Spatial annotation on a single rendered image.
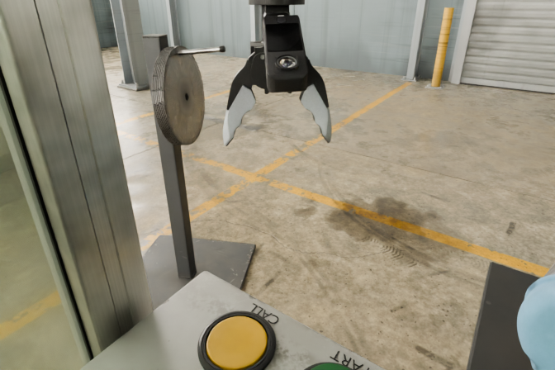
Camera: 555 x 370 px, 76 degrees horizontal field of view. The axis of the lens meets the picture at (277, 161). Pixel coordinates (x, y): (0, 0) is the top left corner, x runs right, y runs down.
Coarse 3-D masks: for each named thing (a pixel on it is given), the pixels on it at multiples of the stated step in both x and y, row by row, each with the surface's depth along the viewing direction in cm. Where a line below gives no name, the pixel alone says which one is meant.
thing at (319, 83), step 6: (312, 66) 46; (312, 72) 46; (312, 78) 47; (318, 78) 47; (318, 84) 47; (324, 84) 47; (318, 90) 47; (324, 90) 47; (324, 96) 48; (324, 102) 48
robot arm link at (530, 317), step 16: (528, 288) 25; (544, 288) 22; (528, 304) 23; (544, 304) 22; (528, 320) 23; (544, 320) 22; (528, 336) 23; (544, 336) 22; (528, 352) 24; (544, 352) 23; (544, 368) 23
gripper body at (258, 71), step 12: (252, 0) 43; (264, 0) 42; (276, 0) 42; (288, 0) 42; (300, 0) 43; (264, 12) 45; (276, 12) 44; (288, 12) 44; (252, 48) 46; (252, 60) 45; (252, 72) 45; (264, 72) 45; (264, 84) 46
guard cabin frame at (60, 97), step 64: (0, 0) 15; (64, 0) 17; (0, 64) 17; (64, 64) 18; (64, 128) 19; (64, 192) 20; (128, 192) 23; (64, 256) 22; (128, 256) 24; (128, 320) 26
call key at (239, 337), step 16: (224, 320) 25; (240, 320) 25; (208, 336) 23; (224, 336) 23; (240, 336) 23; (256, 336) 23; (208, 352) 22; (224, 352) 22; (240, 352) 22; (256, 352) 22; (224, 368) 22; (240, 368) 21
